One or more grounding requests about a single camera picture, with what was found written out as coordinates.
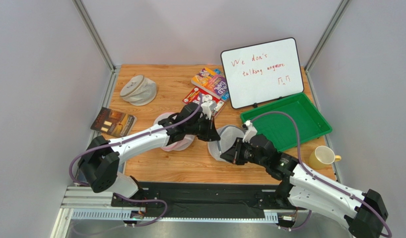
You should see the Roald Dahl colourful book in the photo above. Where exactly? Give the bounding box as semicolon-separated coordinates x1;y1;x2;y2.
191;67;228;100

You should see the beige mesh laundry bag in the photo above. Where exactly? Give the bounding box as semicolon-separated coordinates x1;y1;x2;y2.
120;75;157;106

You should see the Kate DiCamillo dark book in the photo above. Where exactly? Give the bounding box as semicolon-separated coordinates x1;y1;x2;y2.
90;107;137;138

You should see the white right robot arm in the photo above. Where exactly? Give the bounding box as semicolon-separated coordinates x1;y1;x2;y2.
220;135;392;238

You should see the pink-rimmed mesh laundry bag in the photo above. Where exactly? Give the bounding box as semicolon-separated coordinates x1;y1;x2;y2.
153;112;195;152

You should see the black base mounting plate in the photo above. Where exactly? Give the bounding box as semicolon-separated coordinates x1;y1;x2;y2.
111;182;296;219

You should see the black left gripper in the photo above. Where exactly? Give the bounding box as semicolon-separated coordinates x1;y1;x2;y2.
185;114;220;141

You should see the red comic paperback book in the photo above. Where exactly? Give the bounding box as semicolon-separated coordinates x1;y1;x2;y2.
182;87;225;117

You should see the whiteboard with red writing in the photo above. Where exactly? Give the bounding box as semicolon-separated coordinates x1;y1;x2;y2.
220;37;304;109

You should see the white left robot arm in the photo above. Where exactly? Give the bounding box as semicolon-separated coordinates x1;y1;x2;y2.
77;101;220;198

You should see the aluminium frame rail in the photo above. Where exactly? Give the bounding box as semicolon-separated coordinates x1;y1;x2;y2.
72;0;121;152
304;0;351;190

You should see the aluminium frame rail left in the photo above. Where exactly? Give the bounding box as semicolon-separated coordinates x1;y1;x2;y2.
72;0;121;152

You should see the white mesh laundry bag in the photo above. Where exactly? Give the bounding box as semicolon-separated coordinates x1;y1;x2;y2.
207;125;245;162

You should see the yellow cup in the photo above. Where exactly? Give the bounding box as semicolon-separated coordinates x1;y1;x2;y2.
308;146;342;170

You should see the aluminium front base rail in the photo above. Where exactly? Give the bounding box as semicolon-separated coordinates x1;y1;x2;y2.
49;185;369;238

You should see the green plastic tray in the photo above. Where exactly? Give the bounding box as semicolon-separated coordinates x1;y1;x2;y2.
240;93;333;152

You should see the dark blue hardcover book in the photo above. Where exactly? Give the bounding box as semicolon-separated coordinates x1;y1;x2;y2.
75;163;125;183

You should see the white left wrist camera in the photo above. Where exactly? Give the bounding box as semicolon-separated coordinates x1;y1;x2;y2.
201;100;217;119

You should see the aluminium frame rail right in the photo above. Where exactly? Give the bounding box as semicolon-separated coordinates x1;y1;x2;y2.
304;0;351;190

